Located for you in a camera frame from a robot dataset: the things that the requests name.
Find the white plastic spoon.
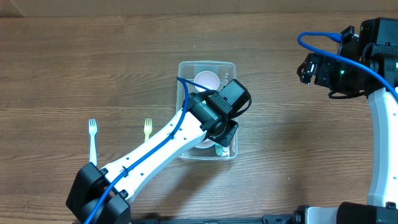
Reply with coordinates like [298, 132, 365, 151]
[222, 147, 229, 156]

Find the yellow plastic fork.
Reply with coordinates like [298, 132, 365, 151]
[144, 118, 152, 141]

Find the white fork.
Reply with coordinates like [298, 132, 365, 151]
[88, 118, 98, 166]

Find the white bowl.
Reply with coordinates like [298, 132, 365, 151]
[196, 139, 215, 149]

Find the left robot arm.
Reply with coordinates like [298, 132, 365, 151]
[66, 90, 252, 223]

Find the clear plastic container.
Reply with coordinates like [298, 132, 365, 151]
[178, 61, 238, 161]

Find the pale green fork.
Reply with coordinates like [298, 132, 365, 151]
[215, 144, 223, 156]

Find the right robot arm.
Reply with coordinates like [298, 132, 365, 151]
[292, 39, 397, 224]

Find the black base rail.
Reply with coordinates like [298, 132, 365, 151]
[129, 215, 292, 224]

